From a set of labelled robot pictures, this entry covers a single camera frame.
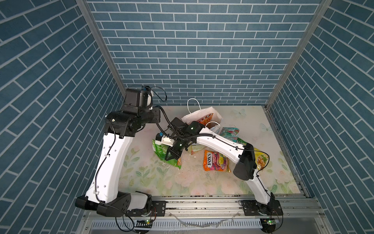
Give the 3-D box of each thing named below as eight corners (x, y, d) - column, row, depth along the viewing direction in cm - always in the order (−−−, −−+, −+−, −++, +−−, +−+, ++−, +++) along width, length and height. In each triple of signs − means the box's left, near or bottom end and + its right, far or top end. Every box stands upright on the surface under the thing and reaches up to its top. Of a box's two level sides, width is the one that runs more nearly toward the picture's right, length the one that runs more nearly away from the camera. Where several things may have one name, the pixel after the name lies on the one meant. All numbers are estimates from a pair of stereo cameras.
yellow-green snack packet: (257, 170, 89) (259, 168, 86) (251, 150, 98) (253, 147, 95) (269, 170, 89) (272, 168, 86) (262, 150, 98) (264, 147, 95)
